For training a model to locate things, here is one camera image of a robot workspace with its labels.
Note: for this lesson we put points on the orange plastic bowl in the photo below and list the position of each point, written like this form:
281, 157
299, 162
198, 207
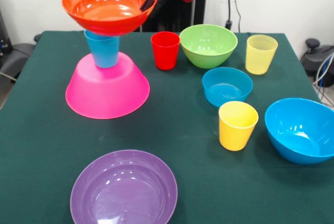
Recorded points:
104, 12

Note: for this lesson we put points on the blue plastic cup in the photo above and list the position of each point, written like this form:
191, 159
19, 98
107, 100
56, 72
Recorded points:
104, 51

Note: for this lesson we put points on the pink plastic bowl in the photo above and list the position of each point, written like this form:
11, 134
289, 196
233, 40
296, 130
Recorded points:
109, 91

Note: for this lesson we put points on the red plastic cup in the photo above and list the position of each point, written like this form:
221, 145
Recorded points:
165, 54

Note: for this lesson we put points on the green plastic bowl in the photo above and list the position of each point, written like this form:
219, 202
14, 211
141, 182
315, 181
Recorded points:
208, 57

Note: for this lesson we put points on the small dark blue bowl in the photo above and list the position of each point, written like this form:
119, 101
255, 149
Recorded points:
227, 91

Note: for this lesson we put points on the translucent yellow-green plastic cup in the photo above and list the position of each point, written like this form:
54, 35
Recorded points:
259, 59

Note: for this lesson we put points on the dark green table cloth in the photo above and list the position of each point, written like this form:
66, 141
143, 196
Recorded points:
182, 119

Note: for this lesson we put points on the black floor device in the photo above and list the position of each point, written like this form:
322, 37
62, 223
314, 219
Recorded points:
13, 57
313, 59

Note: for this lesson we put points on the yellow plastic cup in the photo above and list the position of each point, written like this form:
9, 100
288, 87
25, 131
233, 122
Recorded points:
235, 135

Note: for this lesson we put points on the large light blue bowl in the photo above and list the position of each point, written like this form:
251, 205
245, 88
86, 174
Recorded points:
300, 135

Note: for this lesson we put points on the purple plastic bowl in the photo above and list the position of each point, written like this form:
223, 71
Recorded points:
122, 195

